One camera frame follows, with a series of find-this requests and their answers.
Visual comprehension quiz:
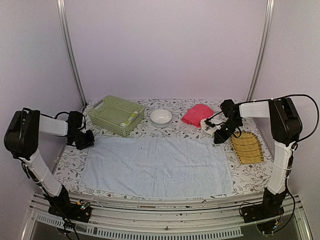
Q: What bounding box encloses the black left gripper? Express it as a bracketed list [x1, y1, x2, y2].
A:
[68, 129, 95, 150]

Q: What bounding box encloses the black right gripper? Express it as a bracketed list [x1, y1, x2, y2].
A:
[214, 118, 242, 144]

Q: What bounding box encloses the green plastic basket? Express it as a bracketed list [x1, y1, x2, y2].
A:
[87, 95, 146, 137]

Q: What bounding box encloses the green crocodile pattern towel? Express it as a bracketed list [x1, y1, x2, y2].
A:
[119, 111, 139, 128]

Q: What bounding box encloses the light blue towel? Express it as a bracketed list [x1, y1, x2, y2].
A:
[79, 137, 234, 199]

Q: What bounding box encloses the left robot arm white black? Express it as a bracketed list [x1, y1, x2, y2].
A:
[4, 107, 95, 198]

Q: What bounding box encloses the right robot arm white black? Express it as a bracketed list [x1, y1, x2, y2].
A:
[213, 97, 302, 195]

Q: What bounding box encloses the cream white towel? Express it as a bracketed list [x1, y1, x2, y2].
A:
[200, 119, 218, 135]

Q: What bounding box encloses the yellow woven bamboo tray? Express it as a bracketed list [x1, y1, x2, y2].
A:
[230, 130, 264, 165]

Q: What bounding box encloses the pink towel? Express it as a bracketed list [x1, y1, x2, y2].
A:
[182, 104, 214, 128]

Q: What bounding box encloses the white ceramic bowl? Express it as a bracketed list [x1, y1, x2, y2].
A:
[150, 109, 172, 128]

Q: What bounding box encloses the right aluminium frame post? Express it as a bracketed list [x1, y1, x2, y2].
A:
[246, 0, 275, 101]

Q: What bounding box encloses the aluminium frame post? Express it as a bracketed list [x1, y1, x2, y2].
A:
[56, 0, 87, 107]
[246, 0, 275, 101]

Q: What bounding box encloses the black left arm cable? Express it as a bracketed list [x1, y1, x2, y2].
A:
[12, 107, 87, 161]

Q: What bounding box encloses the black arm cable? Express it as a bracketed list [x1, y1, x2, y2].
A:
[207, 94, 320, 151]
[12, 107, 87, 161]

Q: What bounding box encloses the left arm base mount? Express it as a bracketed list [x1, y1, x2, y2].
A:
[48, 197, 92, 223]

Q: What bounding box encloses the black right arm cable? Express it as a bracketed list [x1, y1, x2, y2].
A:
[207, 94, 320, 151]

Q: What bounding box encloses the aluminium front rail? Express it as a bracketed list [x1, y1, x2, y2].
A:
[24, 194, 313, 240]

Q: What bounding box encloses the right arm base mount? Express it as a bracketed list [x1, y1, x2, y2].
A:
[238, 201, 285, 235]

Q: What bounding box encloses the left aluminium frame post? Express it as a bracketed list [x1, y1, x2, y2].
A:
[56, 0, 87, 107]

